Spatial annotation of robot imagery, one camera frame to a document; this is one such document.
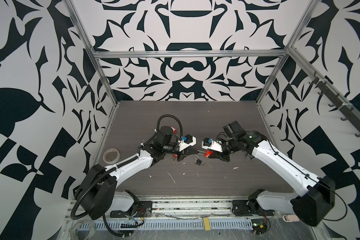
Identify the red padlock long shackle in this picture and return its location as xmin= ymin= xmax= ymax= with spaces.
xmin=198 ymin=151 xmax=215 ymax=158

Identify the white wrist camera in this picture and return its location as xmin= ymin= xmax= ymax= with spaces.
xmin=202 ymin=138 xmax=223 ymax=153
xmin=179 ymin=135 xmax=197 ymax=152

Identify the yellow tape piece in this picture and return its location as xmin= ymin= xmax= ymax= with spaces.
xmin=203 ymin=217 xmax=211 ymax=231

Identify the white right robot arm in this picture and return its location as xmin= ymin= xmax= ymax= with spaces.
xmin=202 ymin=121 xmax=336 ymax=227

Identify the aluminium cage frame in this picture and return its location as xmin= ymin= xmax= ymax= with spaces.
xmin=62 ymin=0 xmax=360 ymax=199

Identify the small black padlock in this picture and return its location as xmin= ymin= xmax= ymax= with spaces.
xmin=194 ymin=156 xmax=202 ymax=166

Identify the wall hook rack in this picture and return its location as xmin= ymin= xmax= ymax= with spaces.
xmin=309 ymin=72 xmax=360 ymax=138

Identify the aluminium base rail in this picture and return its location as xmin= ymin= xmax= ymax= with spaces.
xmin=62 ymin=196 xmax=301 ymax=232

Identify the tape roll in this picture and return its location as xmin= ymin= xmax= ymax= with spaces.
xmin=103 ymin=149 xmax=121 ymax=165

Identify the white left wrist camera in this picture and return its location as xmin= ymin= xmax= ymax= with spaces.
xmin=179 ymin=135 xmax=197 ymax=152

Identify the small metal clip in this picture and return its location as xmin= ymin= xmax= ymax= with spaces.
xmin=245 ymin=152 xmax=254 ymax=161

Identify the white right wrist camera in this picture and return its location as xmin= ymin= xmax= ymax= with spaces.
xmin=202 ymin=138 xmax=223 ymax=153

